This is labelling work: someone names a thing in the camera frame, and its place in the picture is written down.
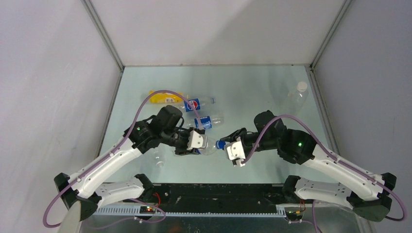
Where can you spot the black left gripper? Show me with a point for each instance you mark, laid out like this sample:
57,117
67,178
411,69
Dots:
183,150

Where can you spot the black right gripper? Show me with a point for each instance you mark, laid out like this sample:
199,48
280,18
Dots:
233,136

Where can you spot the blue bottle cap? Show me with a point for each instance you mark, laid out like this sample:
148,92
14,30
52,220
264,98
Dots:
220,144

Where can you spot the clear bottle blue label front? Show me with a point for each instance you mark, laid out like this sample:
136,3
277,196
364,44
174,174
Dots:
210,147

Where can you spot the clear bottle blue label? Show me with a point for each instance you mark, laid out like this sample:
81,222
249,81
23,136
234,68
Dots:
210,147
209,121

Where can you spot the clear bottle without label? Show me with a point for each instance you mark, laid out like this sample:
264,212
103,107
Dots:
294,102

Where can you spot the white bottle cap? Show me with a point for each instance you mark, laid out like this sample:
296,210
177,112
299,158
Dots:
302,86

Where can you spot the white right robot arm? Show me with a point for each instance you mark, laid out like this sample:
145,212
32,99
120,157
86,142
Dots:
365,193

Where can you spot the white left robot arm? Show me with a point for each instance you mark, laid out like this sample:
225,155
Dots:
87,187

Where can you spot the clear bottle blue label middle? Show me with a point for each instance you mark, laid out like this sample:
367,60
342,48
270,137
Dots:
209,121

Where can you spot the clear Pepsi label bottle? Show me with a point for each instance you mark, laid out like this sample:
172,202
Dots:
198,104

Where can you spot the yellow label bottle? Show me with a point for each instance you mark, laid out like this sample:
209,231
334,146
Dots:
164,97

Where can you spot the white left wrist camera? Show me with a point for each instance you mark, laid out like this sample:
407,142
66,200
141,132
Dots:
197,141

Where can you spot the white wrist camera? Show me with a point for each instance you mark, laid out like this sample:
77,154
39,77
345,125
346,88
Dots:
197,141
235,152

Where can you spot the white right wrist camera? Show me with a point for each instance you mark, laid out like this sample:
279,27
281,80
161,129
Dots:
235,152

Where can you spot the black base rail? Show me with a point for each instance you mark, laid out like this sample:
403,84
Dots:
221,198

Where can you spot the aluminium corner post right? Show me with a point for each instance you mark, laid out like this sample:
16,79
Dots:
331,31

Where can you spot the aluminium corner post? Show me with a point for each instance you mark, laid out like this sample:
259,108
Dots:
99,25
331,31

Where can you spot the white cable duct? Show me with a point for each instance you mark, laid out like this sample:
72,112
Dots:
140,210

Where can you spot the aluminium corner post left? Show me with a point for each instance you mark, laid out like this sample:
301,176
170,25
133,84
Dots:
99,25

